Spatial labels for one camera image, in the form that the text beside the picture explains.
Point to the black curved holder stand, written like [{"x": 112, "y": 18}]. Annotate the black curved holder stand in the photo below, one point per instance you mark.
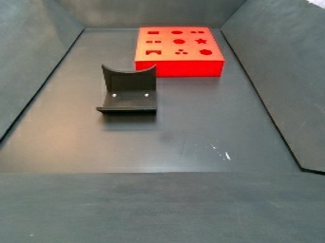
[{"x": 131, "y": 91}]

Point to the red shape sorter box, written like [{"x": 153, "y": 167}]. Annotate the red shape sorter box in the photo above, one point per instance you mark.
[{"x": 180, "y": 51}]

